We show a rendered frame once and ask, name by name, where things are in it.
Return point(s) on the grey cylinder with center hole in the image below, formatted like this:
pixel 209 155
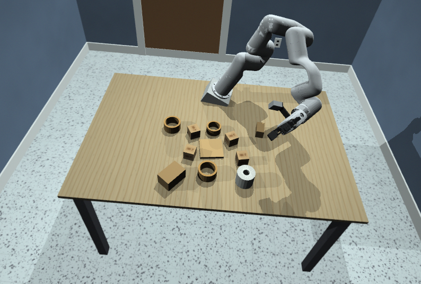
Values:
pixel 245 176

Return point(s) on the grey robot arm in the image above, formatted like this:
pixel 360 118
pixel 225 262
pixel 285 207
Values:
pixel 260 48

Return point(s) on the tan roll of packing tape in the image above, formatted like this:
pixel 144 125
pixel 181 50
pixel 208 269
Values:
pixel 204 177

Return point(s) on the tan wooden ring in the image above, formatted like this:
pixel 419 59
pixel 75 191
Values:
pixel 172 119
pixel 213 132

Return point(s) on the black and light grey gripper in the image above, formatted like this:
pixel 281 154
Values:
pixel 288 124

